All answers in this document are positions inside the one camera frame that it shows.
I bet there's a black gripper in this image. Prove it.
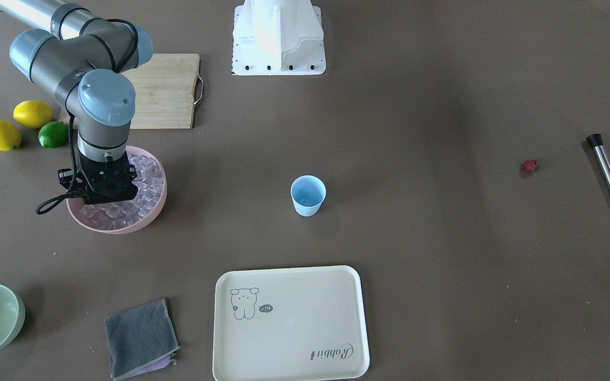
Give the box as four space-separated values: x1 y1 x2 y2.
58 153 138 205

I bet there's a pink plastic bowl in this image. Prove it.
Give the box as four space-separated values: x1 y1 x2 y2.
66 146 167 234

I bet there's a wooden cutting board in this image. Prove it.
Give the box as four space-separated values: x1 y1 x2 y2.
59 53 205 130

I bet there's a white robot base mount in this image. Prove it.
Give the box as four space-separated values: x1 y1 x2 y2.
231 1 327 76

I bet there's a light blue plastic cup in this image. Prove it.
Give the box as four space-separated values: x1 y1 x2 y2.
290 175 327 217

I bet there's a cream rabbit tray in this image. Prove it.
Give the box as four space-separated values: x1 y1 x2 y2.
212 265 370 380

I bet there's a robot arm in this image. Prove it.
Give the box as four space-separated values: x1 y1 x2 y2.
0 1 153 214

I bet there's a red strawberry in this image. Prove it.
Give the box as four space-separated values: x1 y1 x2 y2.
521 159 540 175

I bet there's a whole yellow lemon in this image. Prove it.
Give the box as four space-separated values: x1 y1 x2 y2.
0 119 22 151
13 99 53 129

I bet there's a grey folded cloth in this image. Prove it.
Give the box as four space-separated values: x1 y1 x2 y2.
104 297 180 380

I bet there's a steel muddler black tip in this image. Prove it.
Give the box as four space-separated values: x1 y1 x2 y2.
586 133 610 193

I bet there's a green lime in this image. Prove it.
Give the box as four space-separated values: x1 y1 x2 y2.
37 121 70 149

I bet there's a clear ice cube pile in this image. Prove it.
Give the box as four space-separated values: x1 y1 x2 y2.
78 152 166 231

